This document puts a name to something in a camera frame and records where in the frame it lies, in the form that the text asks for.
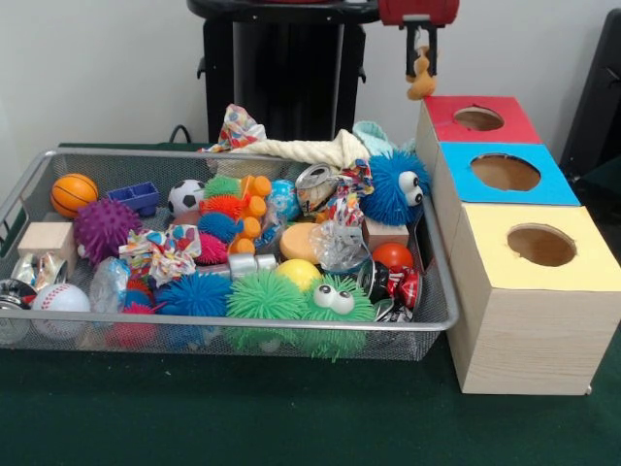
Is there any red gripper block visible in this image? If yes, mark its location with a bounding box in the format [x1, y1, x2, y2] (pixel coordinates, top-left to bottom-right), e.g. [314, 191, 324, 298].
[378, 0, 461, 78]

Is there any small tan plush toy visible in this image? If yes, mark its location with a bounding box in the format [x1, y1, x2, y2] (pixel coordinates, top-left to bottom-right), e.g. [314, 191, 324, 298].
[406, 46, 439, 102]

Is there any mint green muslin cloth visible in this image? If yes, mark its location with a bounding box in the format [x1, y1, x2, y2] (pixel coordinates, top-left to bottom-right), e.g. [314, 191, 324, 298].
[350, 119, 416, 162]

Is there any blue spiky ball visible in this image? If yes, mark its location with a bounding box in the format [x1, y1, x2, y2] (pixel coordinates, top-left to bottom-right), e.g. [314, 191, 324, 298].
[360, 150, 432, 227]
[155, 272, 234, 318]

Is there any cream yellow muslin cloth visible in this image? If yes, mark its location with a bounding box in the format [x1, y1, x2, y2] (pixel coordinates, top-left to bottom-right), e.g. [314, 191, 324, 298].
[231, 131, 372, 171]

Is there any long orange toy block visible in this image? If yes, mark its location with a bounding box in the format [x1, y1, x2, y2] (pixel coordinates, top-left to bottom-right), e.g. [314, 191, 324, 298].
[228, 175, 274, 256]

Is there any purple plush toy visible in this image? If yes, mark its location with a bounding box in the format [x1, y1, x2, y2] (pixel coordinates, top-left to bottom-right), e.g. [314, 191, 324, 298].
[73, 199, 144, 268]

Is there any shallow clear mesh bin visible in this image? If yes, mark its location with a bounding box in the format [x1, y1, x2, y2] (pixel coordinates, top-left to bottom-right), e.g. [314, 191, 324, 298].
[0, 148, 459, 362]

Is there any wooden box with three holes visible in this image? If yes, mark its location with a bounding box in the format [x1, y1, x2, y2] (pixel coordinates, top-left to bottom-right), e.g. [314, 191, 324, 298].
[413, 94, 621, 396]

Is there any silver drink can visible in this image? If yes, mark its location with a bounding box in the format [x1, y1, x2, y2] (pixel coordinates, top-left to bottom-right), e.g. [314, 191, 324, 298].
[296, 163, 343, 215]

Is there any black upright panel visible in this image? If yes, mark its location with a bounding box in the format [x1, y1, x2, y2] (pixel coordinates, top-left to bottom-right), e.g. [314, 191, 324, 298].
[561, 10, 621, 183]

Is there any crushed red soda can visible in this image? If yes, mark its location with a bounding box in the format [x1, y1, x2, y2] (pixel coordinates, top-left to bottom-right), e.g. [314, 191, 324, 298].
[357, 257, 424, 310]

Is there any black and white soccer ball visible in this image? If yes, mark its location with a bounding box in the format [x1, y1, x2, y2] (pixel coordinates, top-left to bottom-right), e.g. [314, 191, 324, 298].
[168, 180, 208, 216]

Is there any green furry googly-eyed toy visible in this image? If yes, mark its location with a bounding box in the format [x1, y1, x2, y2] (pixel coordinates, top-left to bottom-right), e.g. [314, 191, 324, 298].
[296, 275, 376, 361]

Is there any green spiky ball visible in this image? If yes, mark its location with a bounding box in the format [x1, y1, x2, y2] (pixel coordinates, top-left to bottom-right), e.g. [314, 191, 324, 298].
[226, 269, 310, 324]

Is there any small blue toy block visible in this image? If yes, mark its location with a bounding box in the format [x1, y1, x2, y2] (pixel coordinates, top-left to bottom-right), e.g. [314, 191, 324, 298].
[107, 182, 162, 217]

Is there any small orange basketball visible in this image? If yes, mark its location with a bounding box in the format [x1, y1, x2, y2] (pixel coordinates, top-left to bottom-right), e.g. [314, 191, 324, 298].
[50, 173, 100, 219]

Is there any dark green table cloth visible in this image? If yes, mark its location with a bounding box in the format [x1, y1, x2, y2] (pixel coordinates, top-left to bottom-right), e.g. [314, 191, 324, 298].
[0, 144, 621, 466]

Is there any pale wooden block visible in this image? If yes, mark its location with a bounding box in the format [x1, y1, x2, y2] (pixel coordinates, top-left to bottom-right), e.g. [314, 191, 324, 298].
[17, 221, 79, 281]

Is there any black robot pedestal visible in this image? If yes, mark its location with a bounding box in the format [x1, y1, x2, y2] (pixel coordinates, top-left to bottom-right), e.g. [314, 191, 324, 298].
[187, 0, 384, 147]

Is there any black cable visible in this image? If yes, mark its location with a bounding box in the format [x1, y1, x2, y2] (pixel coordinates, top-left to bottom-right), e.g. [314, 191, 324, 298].
[169, 123, 194, 147]

